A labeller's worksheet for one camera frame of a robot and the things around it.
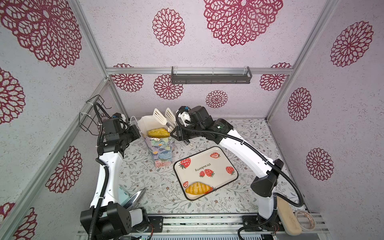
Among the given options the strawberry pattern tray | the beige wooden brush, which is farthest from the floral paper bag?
the beige wooden brush

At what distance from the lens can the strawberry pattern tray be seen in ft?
2.92

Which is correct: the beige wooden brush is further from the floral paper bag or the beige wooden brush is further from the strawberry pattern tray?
the floral paper bag
